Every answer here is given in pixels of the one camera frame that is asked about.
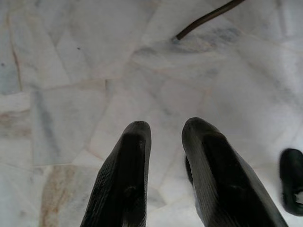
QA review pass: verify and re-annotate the black robot foot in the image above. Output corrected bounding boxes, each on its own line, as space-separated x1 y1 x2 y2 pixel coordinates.
279 148 303 216

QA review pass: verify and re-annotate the marble top folding table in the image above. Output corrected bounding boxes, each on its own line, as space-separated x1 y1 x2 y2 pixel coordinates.
175 0 247 41

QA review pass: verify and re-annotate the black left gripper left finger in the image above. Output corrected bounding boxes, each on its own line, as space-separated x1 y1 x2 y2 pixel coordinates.
80 120 152 227

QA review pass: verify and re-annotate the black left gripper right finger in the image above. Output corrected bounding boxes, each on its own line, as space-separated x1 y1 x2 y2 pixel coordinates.
181 117 288 227

